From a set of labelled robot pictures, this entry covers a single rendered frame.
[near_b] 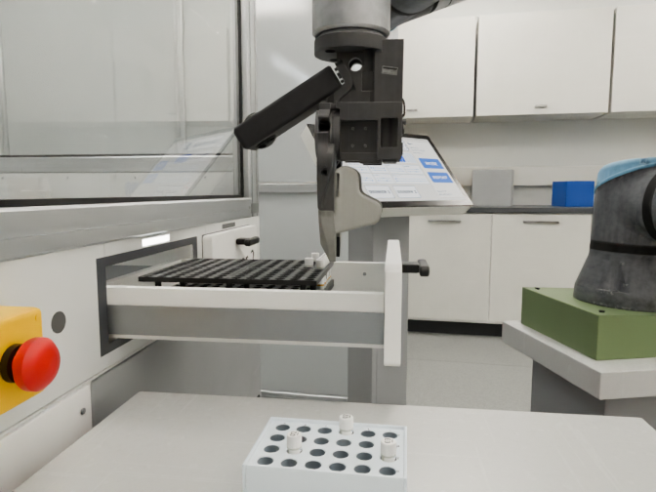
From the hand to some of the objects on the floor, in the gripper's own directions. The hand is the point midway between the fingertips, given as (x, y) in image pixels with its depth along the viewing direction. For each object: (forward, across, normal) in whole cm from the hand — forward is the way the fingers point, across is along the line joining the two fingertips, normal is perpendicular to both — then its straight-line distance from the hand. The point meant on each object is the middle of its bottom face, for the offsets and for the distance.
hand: (327, 245), depth 52 cm
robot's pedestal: (+95, +35, -46) cm, 111 cm away
